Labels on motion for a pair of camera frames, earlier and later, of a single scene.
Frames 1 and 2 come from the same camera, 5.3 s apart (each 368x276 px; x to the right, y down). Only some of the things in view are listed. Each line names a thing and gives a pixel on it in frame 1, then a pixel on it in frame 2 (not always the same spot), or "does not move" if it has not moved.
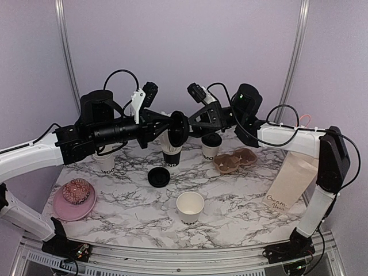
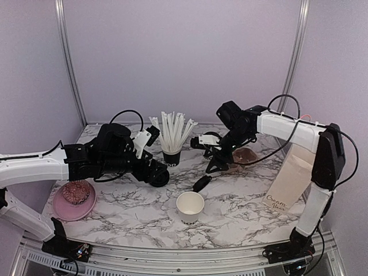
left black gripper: (149, 119) to (141, 173)
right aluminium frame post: (298, 43) does not move
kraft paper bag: (291, 180) does not move
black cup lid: (179, 129) to (201, 183)
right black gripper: (212, 115) to (217, 157)
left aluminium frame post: (59, 5) does not move
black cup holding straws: (172, 160) does not move
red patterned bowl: (76, 191) does not move
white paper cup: (189, 205) does not move
